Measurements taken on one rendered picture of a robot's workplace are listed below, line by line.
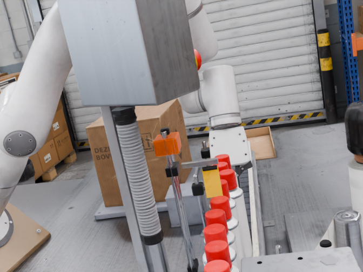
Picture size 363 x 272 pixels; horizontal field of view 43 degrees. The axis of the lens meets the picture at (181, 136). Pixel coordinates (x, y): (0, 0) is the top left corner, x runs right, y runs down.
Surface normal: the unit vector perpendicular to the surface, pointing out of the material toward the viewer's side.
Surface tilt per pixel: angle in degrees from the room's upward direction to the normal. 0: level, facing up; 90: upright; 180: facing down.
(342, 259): 0
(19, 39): 90
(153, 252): 90
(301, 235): 0
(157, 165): 90
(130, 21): 90
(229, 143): 70
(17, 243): 43
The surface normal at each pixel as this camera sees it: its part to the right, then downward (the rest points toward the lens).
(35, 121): 0.53, 0.18
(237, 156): -0.15, -0.07
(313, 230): -0.18, -0.95
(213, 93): -0.55, 0.00
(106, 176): -0.19, 0.29
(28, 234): 0.50, -0.76
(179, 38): 0.73, 0.04
